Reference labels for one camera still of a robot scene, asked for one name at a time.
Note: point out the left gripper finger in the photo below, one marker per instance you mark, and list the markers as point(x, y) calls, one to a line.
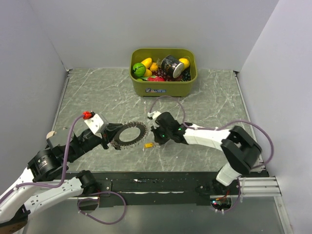
point(114, 144)
point(113, 128)

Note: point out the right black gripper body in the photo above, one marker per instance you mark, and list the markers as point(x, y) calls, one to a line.
point(165, 134)

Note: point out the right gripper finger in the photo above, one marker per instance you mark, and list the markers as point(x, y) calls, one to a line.
point(154, 129)
point(157, 138)

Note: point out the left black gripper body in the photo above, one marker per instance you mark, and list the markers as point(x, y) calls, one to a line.
point(87, 142)

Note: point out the yellow tag key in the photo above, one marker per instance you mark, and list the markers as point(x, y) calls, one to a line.
point(151, 145)

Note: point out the large metal keyring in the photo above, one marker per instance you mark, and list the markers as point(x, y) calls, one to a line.
point(133, 124)

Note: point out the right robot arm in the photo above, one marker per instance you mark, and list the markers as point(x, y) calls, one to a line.
point(239, 148)

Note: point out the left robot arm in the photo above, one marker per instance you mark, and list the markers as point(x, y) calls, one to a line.
point(42, 183)

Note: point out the olive green plastic bin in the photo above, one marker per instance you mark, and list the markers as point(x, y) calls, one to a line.
point(160, 88)

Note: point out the red toy dragonfruit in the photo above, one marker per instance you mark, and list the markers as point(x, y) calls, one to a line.
point(156, 78)

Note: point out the small yellow toy lemon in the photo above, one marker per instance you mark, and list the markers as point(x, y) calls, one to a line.
point(147, 73)

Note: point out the dark toy grapes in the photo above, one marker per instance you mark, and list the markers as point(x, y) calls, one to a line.
point(186, 75)

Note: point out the orange toy fruit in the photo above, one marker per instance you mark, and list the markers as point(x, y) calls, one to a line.
point(153, 67)

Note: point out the green toy watermelon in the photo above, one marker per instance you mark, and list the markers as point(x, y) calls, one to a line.
point(138, 69)

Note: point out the black printed can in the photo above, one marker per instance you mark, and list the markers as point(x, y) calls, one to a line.
point(172, 66)

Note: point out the yellow toy mango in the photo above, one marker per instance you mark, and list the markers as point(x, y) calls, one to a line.
point(147, 62)

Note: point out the yellow toy lemon right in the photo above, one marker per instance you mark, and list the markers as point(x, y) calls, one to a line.
point(185, 62)

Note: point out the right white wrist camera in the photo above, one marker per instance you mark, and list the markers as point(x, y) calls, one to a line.
point(153, 115)

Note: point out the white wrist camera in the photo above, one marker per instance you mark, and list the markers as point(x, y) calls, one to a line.
point(96, 124)
point(153, 115)

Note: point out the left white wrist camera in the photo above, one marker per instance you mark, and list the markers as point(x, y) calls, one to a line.
point(96, 124)

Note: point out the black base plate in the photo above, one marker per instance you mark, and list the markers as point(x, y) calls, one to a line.
point(161, 188)

